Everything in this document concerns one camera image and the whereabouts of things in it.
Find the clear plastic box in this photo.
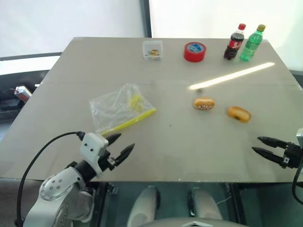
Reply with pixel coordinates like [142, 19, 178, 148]
[143, 40, 163, 61]

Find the cola bottle red cap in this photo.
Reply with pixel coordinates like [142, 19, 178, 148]
[223, 23, 247, 61]

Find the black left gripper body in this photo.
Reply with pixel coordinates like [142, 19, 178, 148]
[98, 147, 121, 173]

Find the red and white device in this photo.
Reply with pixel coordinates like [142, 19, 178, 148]
[14, 86, 33, 103]

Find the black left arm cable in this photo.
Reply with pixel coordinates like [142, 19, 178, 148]
[14, 131, 86, 225]

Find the plain golden bread bun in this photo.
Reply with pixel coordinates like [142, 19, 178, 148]
[227, 106, 252, 123]

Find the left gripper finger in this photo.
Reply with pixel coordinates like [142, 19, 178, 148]
[104, 133, 122, 148]
[115, 143, 135, 166]

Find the clear yellow-strip zip bag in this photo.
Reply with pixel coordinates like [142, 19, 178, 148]
[89, 83, 157, 134]

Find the grey rounded robot leg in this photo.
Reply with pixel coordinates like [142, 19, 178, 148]
[127, 186, 160, 227]
[189, 187, 223, 221]

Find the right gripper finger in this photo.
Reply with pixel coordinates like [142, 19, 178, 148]
[251, 146, 285, 166]
[257, 136, 288, 150]

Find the green plastic bottle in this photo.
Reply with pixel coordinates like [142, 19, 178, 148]
[240, 24, 266, 62]

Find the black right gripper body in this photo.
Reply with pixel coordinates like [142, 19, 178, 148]
[281, 141, 303, 170]

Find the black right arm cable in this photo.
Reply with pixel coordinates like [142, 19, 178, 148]
[291, 162, 303, 207]

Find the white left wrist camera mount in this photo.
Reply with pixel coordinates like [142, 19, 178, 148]
[79, 132, 109, 177]

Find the hot dog bun toy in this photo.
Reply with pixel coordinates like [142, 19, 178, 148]
[193, 97, 216, 112]

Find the dark vertical post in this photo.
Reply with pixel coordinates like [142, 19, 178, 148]
[141, 0, 152, 38]

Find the red tape roll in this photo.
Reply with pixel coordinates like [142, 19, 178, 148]
[184, 42, 207, 63]

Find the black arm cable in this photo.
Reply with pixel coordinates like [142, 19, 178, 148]
[291, 162, 303, 207]
[14, 131, 86, 225]

